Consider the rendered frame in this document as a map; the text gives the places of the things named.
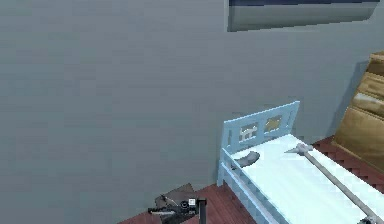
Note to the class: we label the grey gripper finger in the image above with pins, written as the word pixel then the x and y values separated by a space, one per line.
pixel 170 201
pixel 163 211

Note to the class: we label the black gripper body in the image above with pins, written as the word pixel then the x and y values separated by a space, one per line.
pixel 183 205

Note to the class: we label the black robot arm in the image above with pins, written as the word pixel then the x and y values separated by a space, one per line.
pixel 202 208

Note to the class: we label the light blue bed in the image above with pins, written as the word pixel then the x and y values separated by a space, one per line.
pixel 293 180

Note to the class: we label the tan wooden chest of drawers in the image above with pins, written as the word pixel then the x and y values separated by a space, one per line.
pixel 363 130

